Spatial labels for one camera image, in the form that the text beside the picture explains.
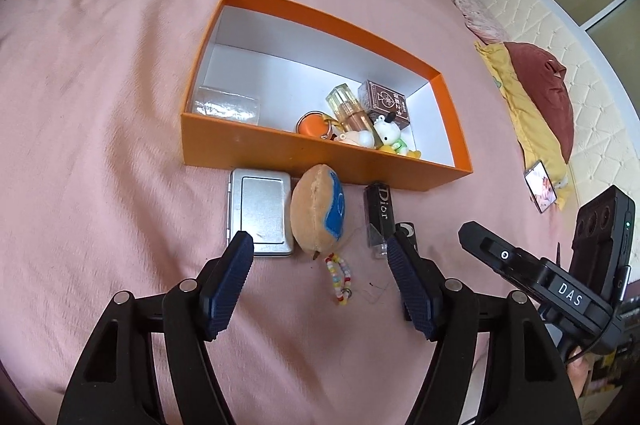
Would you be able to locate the clear tape roll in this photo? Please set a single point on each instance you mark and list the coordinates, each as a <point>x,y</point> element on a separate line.
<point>227,106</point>

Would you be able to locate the orange cardboard box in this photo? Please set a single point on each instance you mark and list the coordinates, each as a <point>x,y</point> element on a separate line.
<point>300,155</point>

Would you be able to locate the maroon pillow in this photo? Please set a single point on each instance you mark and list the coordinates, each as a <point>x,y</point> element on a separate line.
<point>540,90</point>

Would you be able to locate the black lipstick tube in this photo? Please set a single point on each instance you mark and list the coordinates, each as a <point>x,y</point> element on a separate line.
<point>375,205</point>

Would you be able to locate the yellow pillow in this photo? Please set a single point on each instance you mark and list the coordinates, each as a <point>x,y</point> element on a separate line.
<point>530,130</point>

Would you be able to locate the tan plush toy blue patch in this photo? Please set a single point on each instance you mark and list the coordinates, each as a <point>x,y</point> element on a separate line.
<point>310,210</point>

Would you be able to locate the amber perfume bottle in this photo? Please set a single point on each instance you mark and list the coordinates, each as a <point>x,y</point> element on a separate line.
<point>350,110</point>

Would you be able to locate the smartphone with lit screen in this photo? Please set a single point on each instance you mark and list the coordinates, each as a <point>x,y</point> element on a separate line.
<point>540,185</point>

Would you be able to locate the pink floral pillow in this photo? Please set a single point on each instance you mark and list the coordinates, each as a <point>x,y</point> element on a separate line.
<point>475,10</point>

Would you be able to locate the orange round case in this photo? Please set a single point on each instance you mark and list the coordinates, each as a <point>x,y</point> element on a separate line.
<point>311,126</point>

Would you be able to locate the cream tufted headboard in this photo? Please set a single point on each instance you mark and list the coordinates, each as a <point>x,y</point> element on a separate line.
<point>590,105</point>

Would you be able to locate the white dog figurine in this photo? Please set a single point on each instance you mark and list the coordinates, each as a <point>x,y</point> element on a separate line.
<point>387,132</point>

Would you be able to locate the brown card box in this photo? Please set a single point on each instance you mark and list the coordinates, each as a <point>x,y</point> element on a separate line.
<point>385,100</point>

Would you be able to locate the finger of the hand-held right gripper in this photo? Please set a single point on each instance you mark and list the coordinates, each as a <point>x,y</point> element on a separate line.
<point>500,255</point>

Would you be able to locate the silver metal tin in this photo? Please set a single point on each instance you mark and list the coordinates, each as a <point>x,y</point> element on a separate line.
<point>260,205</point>

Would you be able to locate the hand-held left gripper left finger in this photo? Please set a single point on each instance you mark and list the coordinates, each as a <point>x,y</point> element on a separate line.
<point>227,285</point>

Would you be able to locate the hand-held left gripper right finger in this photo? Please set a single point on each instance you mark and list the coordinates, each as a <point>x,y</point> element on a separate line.
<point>415,290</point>

